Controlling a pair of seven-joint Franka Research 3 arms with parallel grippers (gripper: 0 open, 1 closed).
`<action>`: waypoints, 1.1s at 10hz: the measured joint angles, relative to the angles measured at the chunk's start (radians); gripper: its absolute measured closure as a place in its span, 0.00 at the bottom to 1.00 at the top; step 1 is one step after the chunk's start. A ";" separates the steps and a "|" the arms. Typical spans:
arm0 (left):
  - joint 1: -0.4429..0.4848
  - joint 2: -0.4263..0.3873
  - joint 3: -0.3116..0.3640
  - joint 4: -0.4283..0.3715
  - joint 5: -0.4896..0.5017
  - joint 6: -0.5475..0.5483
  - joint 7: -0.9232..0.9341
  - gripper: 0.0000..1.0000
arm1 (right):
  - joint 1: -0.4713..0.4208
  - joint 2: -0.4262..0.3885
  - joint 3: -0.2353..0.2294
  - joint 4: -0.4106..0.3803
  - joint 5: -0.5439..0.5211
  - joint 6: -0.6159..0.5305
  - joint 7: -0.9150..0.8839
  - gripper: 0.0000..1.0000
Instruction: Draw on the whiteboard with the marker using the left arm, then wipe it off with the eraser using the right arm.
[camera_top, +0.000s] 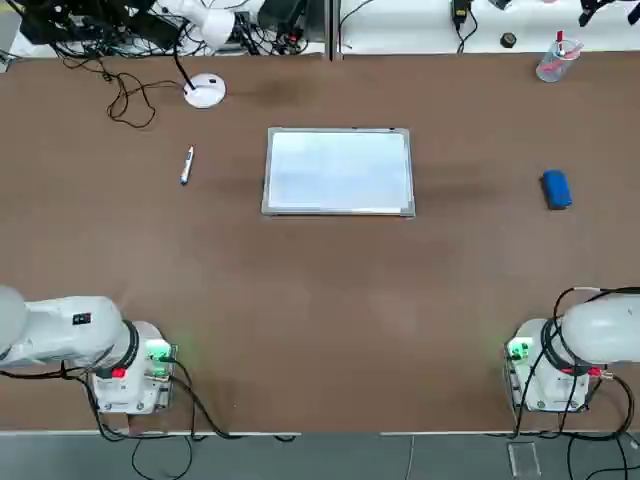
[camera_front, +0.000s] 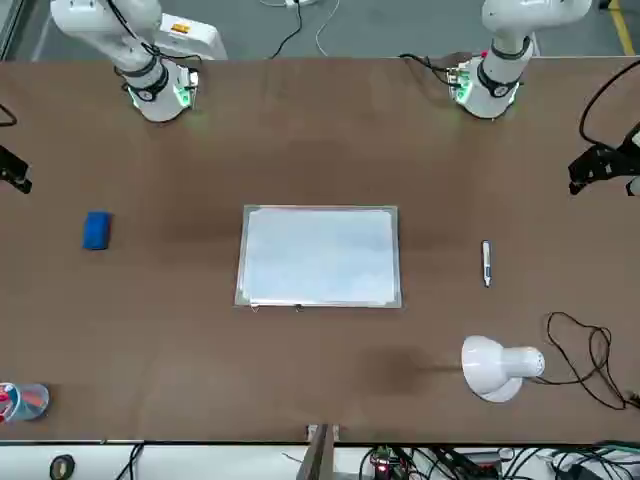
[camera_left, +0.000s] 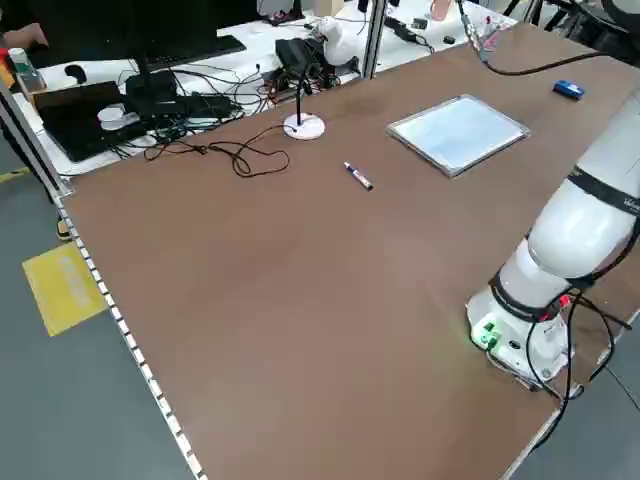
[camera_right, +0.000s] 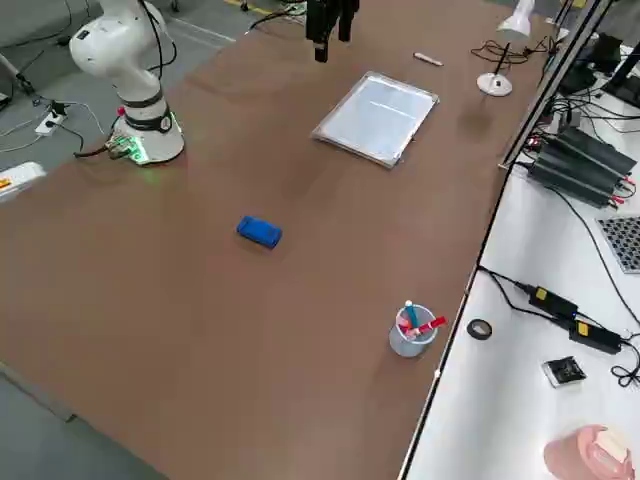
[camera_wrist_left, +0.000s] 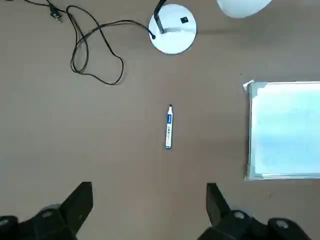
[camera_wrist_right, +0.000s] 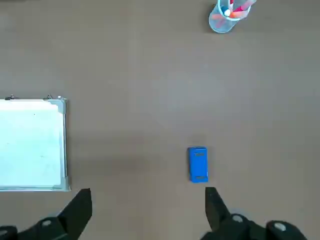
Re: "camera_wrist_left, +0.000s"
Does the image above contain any white blue whiteboard marker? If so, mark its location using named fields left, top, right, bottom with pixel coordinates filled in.
left=165, top=104, right=175, bottom=151

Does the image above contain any white whiteboard silver frame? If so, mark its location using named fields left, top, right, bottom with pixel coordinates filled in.
left=241, top=79, right=320, bottom=181

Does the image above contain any black lamp cable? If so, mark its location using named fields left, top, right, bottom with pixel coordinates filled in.
left=24, top=0, right=157, bottom=86

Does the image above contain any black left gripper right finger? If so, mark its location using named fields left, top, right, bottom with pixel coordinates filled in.
left=197, top=182, right=313, bottom=240

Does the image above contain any white desk lamp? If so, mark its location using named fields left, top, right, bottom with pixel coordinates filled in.
left=148, top=0, right=272, bottom=55

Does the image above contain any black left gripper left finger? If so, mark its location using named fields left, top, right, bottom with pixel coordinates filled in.
left=0, top=181, right=94, bottom=240

